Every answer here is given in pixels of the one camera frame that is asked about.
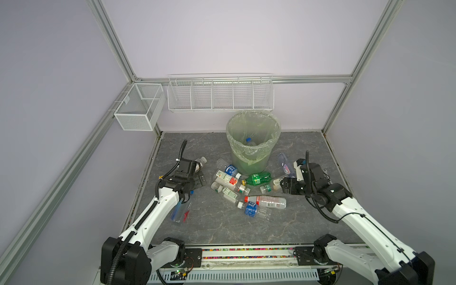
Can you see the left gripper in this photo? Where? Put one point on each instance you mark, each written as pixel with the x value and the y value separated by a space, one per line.
pixel 199 180

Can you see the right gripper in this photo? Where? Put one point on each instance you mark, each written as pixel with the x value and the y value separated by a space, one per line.
pixel 285 185

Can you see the crushed clear bottle purple label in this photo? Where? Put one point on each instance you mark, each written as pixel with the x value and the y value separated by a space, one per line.
pixel 285 164

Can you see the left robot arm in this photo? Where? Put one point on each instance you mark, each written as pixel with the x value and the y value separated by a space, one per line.
pixel 130 259

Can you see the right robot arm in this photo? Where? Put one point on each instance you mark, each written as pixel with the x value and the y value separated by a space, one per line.
pixel 394 262

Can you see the grey mesh waste bin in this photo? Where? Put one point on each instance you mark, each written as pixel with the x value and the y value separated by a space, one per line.
pixel 253 142

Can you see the green bin liner bag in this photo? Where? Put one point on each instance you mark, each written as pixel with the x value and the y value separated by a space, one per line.
pixel 253 137

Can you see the clear bottle yellow label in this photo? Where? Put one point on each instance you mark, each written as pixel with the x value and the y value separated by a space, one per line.
pixel 200 162

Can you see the square bottle red green label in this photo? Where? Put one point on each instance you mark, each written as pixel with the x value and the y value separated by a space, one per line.
pixel 231 182

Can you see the clear bottle blue label white cap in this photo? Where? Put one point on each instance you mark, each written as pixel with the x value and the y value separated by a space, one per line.
pixel 228 168

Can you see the small bottle green label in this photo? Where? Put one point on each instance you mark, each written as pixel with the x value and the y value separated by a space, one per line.
pixel 265 189

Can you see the small green plastic bottle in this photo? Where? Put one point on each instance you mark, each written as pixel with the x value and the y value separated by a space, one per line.
pixel 257 179

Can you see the clear bottle red cap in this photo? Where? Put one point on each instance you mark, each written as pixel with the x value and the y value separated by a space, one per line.
pixel 267 201

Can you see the small white wire basket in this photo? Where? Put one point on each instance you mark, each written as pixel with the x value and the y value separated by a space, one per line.
pixel 140 108

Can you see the long white wire basket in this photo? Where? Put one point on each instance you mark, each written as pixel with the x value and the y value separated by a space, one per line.
pixel 220 92

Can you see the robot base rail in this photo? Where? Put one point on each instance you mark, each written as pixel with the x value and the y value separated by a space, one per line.
pixel 247 265

